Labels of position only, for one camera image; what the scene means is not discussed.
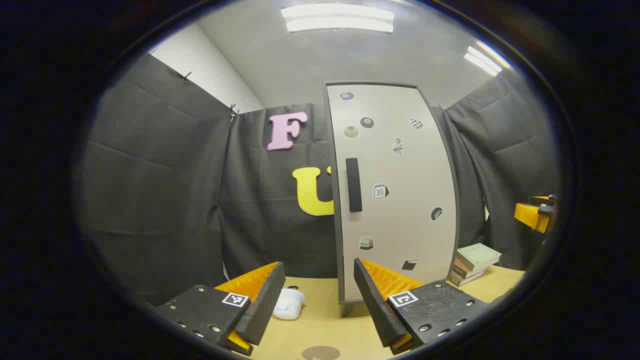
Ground small ceiling light panel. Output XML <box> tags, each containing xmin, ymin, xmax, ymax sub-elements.
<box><xmin>463</xmin><ymin>41</ymin><xmax>511</xmax><ymax>77</ymax></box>

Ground light green book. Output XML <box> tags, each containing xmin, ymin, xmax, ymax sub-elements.
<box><xmin>456</xmin><ymin>243</ymin><xmax>502</xmax><ymax>272</ymax></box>

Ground black door handle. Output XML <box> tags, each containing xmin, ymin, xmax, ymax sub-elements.
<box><xmin>345</xmin><ymin>157</ymin><xmax>363</xmax><ymax>213</ymax></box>

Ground grey-brown book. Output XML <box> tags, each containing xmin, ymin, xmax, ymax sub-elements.
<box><xmin>449</xmin><ymin>270</ymin><xmax>485</xmax><ymax>287</ymax></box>

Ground black backdrop cloth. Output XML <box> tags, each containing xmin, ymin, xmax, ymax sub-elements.
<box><xmin>75</xmin><ymin>52</ymin><xmax>561</xmax><ymax>306</ymax></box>

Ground beige cabinet door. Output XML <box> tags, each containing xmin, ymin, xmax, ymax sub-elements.
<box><xmin>326</xmin><ymin>82</ymin><xmax>460</xmax><ymax>303</ymax></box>

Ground large ceiling light panel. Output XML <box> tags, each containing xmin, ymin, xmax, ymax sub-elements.
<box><xmin>281</xmin><ymin>4</ymin><xmax>395</xmax><ymax>34</ymax></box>

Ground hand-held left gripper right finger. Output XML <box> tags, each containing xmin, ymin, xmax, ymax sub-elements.
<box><xmin>353</xmin><ymin>257</ymin><xmax>493</xmax><ymax>356</ymax></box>

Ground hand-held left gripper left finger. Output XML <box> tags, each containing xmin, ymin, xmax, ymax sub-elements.
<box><xmin>154</xmin><ymin>261</ymin><xmax>286</xmax><ymax>357</ymax></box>

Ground brown book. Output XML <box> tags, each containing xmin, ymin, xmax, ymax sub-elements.
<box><xmin>452</xmin><ymin>257</ymin><xmax>496</xmax><ymax>280</ymax></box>

